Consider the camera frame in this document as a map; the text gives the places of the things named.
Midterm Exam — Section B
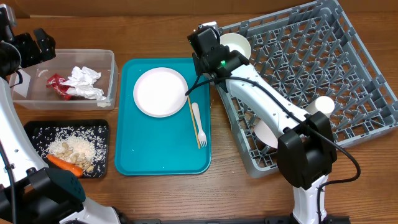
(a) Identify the white tissue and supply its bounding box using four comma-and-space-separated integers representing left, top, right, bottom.
60, 66, 110, 108

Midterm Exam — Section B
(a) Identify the orange carrot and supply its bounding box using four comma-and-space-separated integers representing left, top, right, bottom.
47, 154, 84, 178

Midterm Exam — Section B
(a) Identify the large white plate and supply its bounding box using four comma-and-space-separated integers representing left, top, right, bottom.
133, 67, 188, 118

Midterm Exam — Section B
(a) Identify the wooden chopstick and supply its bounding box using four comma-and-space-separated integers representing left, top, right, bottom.
187, 95, 201, 149

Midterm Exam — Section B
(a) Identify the white bowl with food scraps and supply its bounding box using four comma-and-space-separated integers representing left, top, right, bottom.
220, 33, 251, 59

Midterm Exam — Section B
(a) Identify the pink small bowl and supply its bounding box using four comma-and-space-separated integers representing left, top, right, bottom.
254, 120, 278, 148

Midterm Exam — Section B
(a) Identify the grey dishwasher rack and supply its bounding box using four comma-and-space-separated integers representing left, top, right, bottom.
214, 0, 398, 179

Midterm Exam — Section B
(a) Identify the white plastic cup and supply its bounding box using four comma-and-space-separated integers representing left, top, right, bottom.
305, 96, 335, 118

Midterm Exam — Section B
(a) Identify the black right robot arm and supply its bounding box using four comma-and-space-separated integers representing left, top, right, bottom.
187, 26, 337, 223

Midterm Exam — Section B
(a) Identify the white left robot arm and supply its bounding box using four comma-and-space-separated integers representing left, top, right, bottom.
1, 4, 129, 224

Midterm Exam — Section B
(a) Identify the black food waste tray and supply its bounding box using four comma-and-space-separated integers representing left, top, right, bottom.
23, 119, 110, 179

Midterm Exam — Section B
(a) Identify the red snack wrapper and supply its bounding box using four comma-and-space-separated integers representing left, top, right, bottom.
46, 74, 72, 101

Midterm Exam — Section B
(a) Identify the clear plastic bin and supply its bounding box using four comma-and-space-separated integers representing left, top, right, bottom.
9, 49, 119, 111

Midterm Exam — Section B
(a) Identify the pile of rice scraps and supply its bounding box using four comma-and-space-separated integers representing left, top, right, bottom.
30, 126, 108, 178

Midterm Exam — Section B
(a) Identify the white plastic fork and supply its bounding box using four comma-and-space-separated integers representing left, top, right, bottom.
192, 103, 208, 147

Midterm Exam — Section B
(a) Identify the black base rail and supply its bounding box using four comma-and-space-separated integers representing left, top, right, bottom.
124, 215, 352, 224

